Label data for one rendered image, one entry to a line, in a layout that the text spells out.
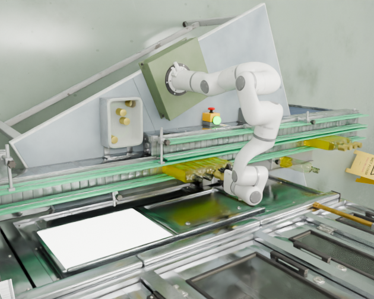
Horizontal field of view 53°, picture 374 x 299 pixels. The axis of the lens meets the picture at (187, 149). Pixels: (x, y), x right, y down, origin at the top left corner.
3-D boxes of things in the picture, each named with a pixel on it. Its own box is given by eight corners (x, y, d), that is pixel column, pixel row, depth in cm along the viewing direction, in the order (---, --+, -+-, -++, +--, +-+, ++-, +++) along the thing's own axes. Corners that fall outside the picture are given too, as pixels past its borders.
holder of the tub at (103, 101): (101, 156, 177) (108, 159, 171) (99, 97, 171) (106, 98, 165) (133, 151, 187) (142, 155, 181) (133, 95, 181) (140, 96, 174)
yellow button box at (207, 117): (201, 124, 209) (209, 127, 204) (202, 111, 208) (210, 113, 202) (211, 123, 213) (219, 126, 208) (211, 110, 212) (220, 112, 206)
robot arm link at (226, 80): (231, 64, 143) (261, 57, 152) (196, 78, 164) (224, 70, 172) (238, 89, 145) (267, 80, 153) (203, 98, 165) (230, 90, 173)
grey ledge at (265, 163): (192, 181, 209) (205, 187, 200) (192, 166, 207) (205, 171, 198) (300, 157, 264) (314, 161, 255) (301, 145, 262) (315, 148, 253)
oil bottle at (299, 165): (279, 166, 237) (315, 177, 217) (279, 158, 235) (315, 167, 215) (285, 164, 240) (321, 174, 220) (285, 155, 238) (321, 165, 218)
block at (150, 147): (142, 153, 183) (150, 156, 177) (142, 134, 180) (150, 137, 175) (149, 152, 185) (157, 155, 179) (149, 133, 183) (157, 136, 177)
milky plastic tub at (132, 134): (101, 145, 175) (109, 149, 169) (99, 96, 170) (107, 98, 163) (134, 141, 185) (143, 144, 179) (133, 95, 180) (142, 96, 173)
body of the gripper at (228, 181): (247, 197, 158) (234, 189, 168) (249, 174, 156) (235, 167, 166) (231, 200, 155) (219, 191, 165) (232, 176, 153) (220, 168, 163)
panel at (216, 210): (31, 238, 141) (63, 280, 115) (31, 231, 141) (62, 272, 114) (215, 191, 194) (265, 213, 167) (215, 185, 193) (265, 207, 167)
